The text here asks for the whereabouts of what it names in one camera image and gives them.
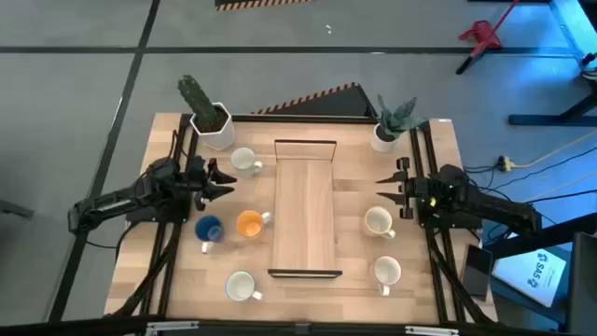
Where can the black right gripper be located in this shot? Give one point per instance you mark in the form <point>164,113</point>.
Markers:
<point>420,193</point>

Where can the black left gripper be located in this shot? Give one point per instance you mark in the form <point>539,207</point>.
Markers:
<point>200,179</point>

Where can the cream coffee mug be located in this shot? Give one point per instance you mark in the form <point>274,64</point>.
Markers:
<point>378,220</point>

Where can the blue coffee mug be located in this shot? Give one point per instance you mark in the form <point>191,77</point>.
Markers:
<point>208,228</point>

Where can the orange coffee mug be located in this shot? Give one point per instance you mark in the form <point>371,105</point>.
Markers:
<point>250,224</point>

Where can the white coffee mug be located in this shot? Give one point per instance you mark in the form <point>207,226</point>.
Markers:
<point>387,270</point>

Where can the white mug with blue rim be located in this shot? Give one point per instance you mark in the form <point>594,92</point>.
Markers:
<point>240,285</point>

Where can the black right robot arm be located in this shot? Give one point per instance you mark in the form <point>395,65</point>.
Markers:
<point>494,205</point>

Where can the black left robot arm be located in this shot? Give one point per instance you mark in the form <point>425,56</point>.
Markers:
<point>116,200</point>

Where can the white mug with grey outside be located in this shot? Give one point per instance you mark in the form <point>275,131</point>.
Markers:
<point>243,159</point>

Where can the leafy plant in white pot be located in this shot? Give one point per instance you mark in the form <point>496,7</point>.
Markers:
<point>384,137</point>

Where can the cactus in white hexagonal pot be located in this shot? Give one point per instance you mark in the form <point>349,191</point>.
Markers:
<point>212,123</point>

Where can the wooden tray with black ends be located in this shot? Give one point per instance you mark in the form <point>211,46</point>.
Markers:
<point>303,214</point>

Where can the black ramp with hazard stripes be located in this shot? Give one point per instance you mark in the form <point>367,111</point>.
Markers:
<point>336,105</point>

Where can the yellow power plug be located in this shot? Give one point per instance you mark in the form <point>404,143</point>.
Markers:
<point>503,163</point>

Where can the black phone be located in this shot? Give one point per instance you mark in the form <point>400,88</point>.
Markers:
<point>476,273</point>

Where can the black and red pole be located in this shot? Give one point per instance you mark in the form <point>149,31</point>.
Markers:
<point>466,65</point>

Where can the black table leg beam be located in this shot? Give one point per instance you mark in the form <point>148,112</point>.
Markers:
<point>550,238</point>

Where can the black bar with silver brackets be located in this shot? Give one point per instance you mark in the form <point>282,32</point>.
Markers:
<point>298,328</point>

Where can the red floor stand foot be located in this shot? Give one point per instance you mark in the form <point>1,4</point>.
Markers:
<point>482,35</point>

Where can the black hazard striped strip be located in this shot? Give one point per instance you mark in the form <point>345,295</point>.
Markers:
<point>261,4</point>

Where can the grey metal foot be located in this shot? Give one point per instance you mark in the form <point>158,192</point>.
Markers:
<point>16,209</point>

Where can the sports shoe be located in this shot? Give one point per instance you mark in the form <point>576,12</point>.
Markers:
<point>590,74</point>

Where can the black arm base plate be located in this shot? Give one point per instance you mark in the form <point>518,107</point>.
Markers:
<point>154,215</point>
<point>466,223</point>

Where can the black aluminium frame rails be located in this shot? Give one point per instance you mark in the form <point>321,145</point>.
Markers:
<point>163,261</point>
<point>440,261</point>

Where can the black aluminium frame rail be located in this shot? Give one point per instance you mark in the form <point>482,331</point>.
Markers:
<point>298,118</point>

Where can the black desk leg frame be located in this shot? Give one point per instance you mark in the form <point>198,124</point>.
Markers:
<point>550,119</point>

